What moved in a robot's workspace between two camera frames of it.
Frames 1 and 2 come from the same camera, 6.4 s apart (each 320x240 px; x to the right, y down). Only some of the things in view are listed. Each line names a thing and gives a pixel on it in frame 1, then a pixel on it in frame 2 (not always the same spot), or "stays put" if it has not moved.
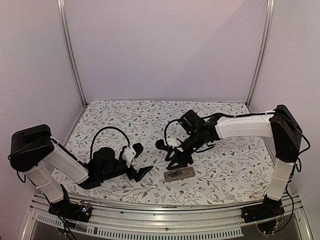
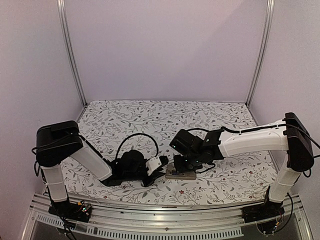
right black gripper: [178, 157] → [179, 168]
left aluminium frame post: [62, 18] stays put
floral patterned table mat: [227, 169] stays put
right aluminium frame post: [268, 26] stays put
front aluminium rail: [129, 221] stays put
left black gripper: [139, 175] → [155, 175]
